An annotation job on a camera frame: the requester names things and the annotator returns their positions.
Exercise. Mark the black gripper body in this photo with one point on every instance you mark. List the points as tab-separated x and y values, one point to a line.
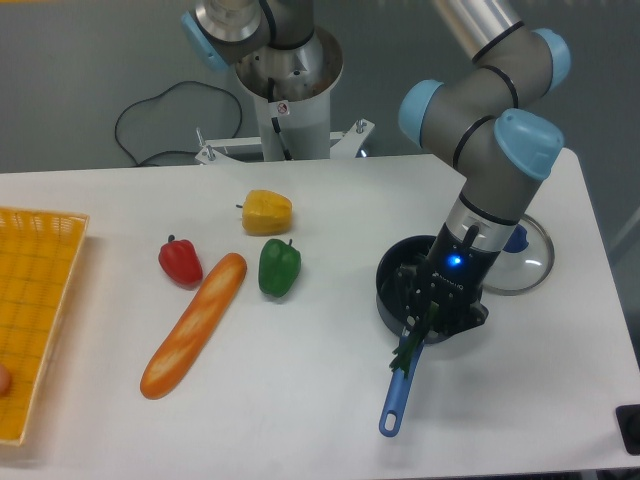
449	269

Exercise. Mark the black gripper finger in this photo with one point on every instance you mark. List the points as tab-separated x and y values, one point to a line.
411	304
460	317

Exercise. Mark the green onion bunch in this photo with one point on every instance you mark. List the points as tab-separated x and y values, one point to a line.
408	347

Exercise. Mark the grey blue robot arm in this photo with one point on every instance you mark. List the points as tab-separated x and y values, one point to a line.
479	126

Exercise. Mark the glass lid blue knob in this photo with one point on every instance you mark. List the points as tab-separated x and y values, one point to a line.
525	261

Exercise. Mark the green bell pepper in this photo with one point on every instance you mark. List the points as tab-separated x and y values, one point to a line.
279	267

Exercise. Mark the yellow bell pepper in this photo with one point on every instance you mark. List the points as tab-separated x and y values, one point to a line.
266	212

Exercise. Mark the black corner device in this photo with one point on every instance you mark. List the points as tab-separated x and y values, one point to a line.
628	421

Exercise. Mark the orange baguette bread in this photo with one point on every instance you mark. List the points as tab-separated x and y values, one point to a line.
181	348

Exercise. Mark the red bell pepper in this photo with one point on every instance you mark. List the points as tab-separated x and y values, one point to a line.
179	260

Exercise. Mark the yellow woven basket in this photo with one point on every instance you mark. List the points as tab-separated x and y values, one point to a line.
39	252

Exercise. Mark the brown egg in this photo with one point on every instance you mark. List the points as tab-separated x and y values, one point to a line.
5	380

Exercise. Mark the black pot blue handle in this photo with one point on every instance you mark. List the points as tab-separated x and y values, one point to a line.
399	388

